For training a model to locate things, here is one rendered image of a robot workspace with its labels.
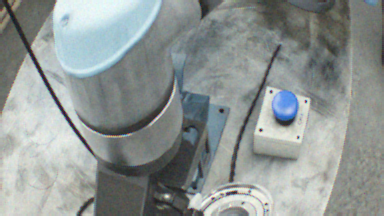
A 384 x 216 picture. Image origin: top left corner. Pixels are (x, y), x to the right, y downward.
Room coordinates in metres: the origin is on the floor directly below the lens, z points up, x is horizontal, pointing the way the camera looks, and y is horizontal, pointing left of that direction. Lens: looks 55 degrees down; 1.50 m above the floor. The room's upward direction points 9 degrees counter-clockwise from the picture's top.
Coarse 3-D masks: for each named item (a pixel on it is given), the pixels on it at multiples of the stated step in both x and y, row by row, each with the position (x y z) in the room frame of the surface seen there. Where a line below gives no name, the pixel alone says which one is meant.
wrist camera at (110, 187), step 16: (96, 176) 0.23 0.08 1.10; (112, 176) 0.23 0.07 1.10; (128, 176) 0.23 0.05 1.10; (144, 176) 0.23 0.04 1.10; (96, 192) 0.22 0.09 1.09; (112, 192) 0.22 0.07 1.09; (128, 192) 0.22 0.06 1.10; (144, 192) 0.22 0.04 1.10; (96, 208) 0.21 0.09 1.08; (112, 208) 0.21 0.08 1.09; (128, 208) 0.20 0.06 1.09; (144, 208) 0.20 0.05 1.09
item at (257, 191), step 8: (224, 184) 0.35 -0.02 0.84; (232, 184) 0.35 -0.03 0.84; (240, 184) 0.34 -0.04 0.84; (248, 184) 0.34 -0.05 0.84; (256, 184) 0.34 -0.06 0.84; (208, 192) 0.34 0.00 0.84; (216, 192) 0.34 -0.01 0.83; (224, 192) 0.34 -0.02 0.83; (232, 192) 0.34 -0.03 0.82; (240, 192) 0.34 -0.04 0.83; (248, 192) 0.34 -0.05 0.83; (256, 192) 0.33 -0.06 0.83; (264, 192) 0.32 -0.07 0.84; (208, 200) 0.33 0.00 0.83; (216, 200) 0.33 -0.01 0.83; (264, 200) 0.31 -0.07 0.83; (272, 200) 0.30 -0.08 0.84; (200, 208) 0.32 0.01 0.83; (216, 208) 0.32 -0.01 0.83; (224, 208) 0.32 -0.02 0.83; (232, 208) 0.32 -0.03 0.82; (240, 208) 0.31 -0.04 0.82; (248, 208) 0.31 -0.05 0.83; (264, 208) 0.30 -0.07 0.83; (272, 208) 0.29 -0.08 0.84
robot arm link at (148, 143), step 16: (176, 80) 0.25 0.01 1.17; (176, 96) 0.24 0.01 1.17; (160, 112) 0.26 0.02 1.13; (176, 112) 0.24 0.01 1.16; (144, 128) 0.22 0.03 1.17; (160, 128) 0.23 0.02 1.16; (176, 128) 0.24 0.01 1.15; (96, 144) 0.22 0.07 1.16; (112, 144) 0.22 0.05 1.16; (128, 144) 0.22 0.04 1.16; (144, 144) 0.22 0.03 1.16; (160, 144) 0.22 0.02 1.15; (112, 160) 0.22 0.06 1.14; (128, 160) 0.22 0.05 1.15; (144, 160) 0.22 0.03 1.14
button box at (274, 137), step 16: (272, 96) 0.45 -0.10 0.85; (272, 112) 0.43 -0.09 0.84; (304, 112) 0.42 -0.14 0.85; (256, 128) 0.41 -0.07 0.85; (272, 128) 0.41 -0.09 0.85; (288, 128) 0.40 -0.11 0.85; (304, 128) 0.40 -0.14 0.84; (256, 144) 0.41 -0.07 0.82; (272, 144) 0.40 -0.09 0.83; (288, 144) 0.38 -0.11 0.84
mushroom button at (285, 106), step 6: (276, 96) 0.43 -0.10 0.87; (282, 96) 0.43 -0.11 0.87; (288, 96) 0.43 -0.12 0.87; (294, 96) 0.43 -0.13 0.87; (276, 102) 0.42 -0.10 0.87; (282, 102) 0.42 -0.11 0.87; (288, 102) 0.42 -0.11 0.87; (294, 102) 0.42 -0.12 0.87; (276, 108) 0.42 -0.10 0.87; (282, 108) 0.41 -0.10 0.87; (288, 108) 0.41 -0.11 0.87; (294, 108) 0.41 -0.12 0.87; (276, 114) 0.41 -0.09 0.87; (282, 114) 0.41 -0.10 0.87; (288, 114) 0.41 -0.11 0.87; (294, 114) 0.41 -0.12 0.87
